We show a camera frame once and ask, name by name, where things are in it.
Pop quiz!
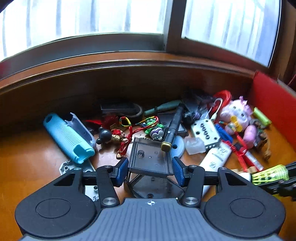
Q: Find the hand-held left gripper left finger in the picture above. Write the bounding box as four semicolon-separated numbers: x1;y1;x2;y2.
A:
54;158;129;208

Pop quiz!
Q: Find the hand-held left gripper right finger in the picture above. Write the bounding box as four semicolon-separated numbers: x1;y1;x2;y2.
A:
172;157;245;207

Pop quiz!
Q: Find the yellow-green plastic shuttlecock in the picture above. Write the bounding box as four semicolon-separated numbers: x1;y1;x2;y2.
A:
240;164;290;186

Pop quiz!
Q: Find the dark transparent case lid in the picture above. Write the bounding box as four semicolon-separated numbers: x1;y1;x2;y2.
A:
128;137;174;178

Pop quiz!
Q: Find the grey studded plastic plate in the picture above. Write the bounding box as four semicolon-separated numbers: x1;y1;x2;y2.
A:
60;159;102;202

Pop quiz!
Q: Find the teal ribbed handle grip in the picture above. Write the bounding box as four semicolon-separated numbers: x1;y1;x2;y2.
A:
43;113;96;164

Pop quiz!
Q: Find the white tape roll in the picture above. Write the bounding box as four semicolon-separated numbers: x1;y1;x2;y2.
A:
171;136;185;158

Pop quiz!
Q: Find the translucent plastic piece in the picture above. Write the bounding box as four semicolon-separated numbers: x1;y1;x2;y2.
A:
184;137;206;155

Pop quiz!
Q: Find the dark plastic case base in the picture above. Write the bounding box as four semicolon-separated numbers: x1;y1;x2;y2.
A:
124;173;185;198

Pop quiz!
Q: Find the red lighter with label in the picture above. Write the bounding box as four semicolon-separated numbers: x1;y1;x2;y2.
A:
245;152;264;172

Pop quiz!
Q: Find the black mouse figure charm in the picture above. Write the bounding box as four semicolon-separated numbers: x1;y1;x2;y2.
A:
96;130;112;145

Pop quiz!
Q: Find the white sunscreen tube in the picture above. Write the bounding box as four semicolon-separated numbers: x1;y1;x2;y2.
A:
199;141;232;197

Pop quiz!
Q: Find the grey plastic part with holes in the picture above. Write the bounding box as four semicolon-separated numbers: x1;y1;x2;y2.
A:
191;119;222;151

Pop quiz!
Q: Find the black marker pen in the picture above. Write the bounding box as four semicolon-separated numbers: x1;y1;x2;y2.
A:
161;103;185;152

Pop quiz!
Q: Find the green cartoon charm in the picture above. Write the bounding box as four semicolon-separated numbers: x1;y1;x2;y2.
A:
144;117;164;141

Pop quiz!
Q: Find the pink egg-shaped toy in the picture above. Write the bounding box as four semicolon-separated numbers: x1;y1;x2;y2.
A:
244;125;258;149

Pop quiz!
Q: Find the blue plastic clip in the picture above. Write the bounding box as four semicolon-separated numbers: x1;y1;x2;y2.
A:
215;124;233;143

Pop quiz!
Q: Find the green lighter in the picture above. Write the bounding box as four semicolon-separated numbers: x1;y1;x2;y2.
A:
253;107;271;127

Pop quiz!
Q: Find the grey plastic shell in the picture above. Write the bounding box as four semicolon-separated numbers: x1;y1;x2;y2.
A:
64;112;97;151

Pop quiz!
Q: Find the black plastic holder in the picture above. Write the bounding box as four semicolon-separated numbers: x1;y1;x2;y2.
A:
100;102;143;119

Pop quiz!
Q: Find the dark green plastic tool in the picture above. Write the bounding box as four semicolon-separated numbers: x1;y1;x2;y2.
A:
144;100;183;116

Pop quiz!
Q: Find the red box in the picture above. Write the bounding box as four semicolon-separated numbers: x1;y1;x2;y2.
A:
248;71;296;153

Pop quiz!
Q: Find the dark plastic bag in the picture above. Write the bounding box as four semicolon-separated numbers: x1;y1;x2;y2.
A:
181;90;214;114

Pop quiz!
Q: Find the pink plush toy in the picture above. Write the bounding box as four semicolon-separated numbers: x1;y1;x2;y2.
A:
220;96;252;130

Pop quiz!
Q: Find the red string figure charm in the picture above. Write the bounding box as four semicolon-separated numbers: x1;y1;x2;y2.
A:
110;117;160;160

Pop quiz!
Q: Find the black fuzzy hair tie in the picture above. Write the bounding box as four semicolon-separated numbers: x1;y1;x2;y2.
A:
183;111;201;124

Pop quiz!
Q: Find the white short cable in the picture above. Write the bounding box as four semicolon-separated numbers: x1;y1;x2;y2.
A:
205;98;223;121

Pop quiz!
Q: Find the red plastic ring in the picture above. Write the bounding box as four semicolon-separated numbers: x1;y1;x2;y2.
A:
213;90;232;106

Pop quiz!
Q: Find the grey window frame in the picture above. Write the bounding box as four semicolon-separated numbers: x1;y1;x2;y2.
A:
0;0;296;77

